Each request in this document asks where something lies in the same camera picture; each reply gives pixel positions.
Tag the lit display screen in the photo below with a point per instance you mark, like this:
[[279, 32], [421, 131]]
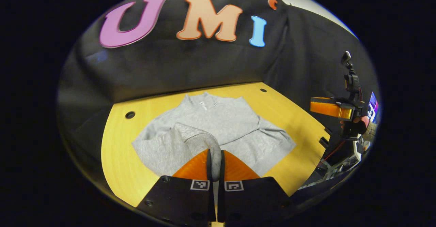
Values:
[[373, 106]]

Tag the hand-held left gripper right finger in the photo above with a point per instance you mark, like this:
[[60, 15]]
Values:
[[222, 169]]

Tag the grey zip-neck sweater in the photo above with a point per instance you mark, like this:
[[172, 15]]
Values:
[[224, 124]]

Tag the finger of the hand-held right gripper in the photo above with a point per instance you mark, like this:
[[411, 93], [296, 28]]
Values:
[[328, 108]]

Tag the black backdrop cloth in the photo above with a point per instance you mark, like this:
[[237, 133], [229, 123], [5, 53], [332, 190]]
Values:
[[190, 66]]

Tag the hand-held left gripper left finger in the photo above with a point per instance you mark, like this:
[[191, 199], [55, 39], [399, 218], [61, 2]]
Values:
[[208, 167]]

